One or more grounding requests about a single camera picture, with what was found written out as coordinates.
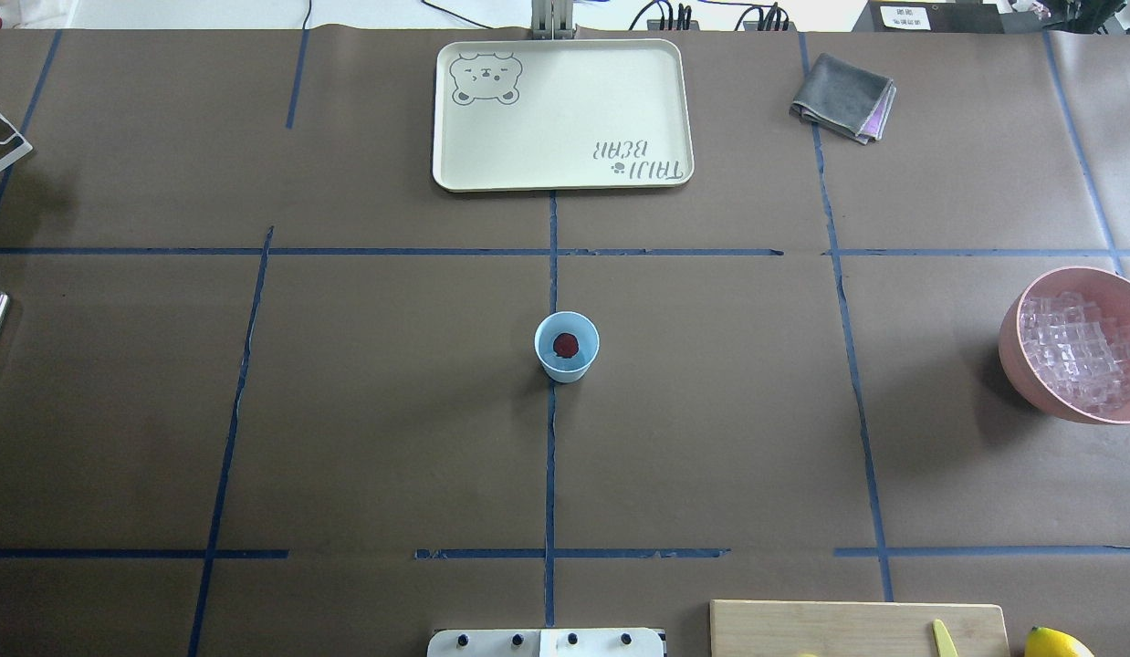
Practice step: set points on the red strawberry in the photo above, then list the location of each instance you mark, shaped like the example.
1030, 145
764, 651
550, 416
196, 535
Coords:
566, 346

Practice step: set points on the light blue plastic cup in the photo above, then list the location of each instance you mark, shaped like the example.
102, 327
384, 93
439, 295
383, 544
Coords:
571, 370

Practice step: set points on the pink bowl of ice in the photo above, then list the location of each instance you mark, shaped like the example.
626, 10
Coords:
1065, 345

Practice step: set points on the cream bear serving tray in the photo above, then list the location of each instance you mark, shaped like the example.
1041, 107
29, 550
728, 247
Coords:
560, 115

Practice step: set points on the bamboo cutting board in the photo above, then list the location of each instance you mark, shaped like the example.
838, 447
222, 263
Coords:
834, 628

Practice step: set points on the grey folded cloth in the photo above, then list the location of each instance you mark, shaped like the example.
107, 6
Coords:
849, 100

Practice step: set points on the black box device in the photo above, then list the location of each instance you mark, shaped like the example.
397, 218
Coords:
958, 17

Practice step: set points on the yellow plastic knife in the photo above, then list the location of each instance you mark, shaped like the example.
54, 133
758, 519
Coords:
945, 646

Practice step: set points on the yellow lemon lower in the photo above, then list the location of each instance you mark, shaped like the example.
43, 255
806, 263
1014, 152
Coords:
1047, 642

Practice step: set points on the aluminium frame post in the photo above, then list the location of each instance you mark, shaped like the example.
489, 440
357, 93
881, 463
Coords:
552, 20

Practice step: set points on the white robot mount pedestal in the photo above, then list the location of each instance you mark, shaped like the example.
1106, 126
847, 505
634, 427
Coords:
617, 641

